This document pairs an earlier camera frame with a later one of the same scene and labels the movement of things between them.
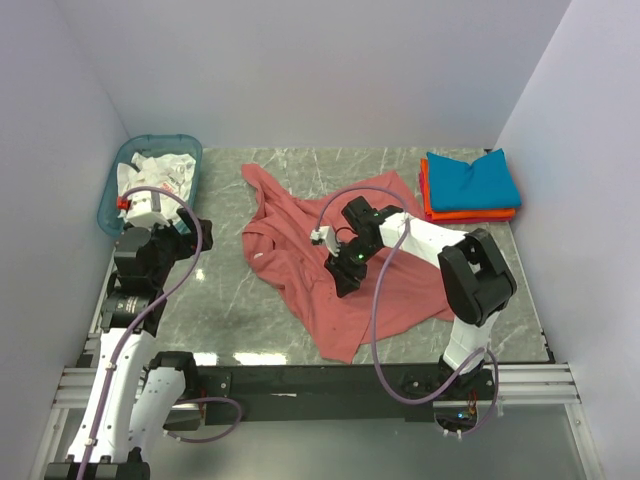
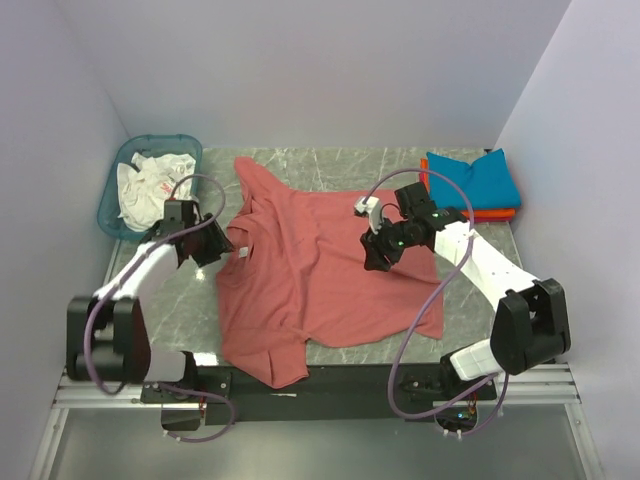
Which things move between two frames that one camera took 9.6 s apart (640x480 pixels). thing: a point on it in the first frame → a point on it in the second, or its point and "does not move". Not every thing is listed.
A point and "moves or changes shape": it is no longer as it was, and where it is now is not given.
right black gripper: x=344 y=274 → x=375 y=249
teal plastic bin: x=176 y=144 does not move
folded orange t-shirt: x=438 y=214 does not move
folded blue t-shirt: x=485 y=184 does not move
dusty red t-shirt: x=279 y=249 moves or changes shape
